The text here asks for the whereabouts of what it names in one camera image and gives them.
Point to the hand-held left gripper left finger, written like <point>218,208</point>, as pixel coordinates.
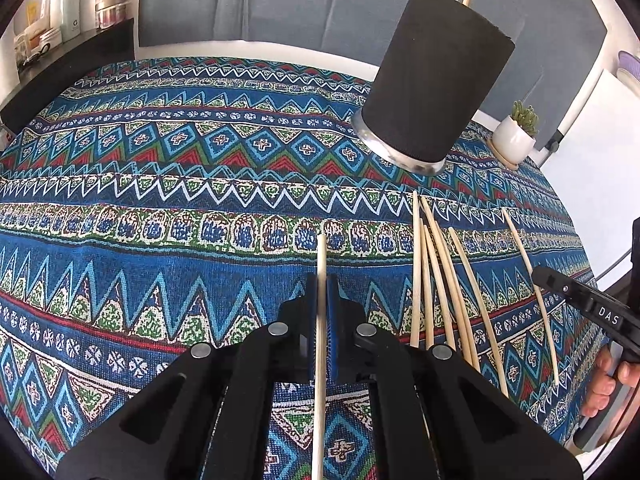
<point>311,320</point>

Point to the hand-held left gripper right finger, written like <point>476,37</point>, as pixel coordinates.
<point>334,330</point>

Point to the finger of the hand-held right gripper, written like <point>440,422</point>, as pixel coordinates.
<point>562,285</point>

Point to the bunch of wooden chopsticks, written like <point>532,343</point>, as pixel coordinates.
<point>415,260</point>

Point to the black cylindrical utensil cup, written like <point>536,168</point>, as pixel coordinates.
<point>430,75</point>

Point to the person's right hand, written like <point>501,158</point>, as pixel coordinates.
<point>600,390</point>

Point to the white board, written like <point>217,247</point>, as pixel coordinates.
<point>590,160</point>

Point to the round wooden coaster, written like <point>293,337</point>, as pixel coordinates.
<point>502,159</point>

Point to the small black clamp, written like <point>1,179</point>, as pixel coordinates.
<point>556,141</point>

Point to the succulent in white pot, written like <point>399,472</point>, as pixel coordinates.
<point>510,137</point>

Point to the blue patterned tablecloth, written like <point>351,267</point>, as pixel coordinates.
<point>150,210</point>

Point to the purple colander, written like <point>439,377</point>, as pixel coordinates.
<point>631,65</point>

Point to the grey backdrop cloth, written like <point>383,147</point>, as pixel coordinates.
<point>300,10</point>

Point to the black side shelf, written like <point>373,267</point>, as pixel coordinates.
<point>50,80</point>

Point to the pink lidded jar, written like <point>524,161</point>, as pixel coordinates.
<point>112,7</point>

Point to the white toy car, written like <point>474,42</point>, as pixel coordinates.
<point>32,52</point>

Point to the pale green bottle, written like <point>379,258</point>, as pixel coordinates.
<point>72,5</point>

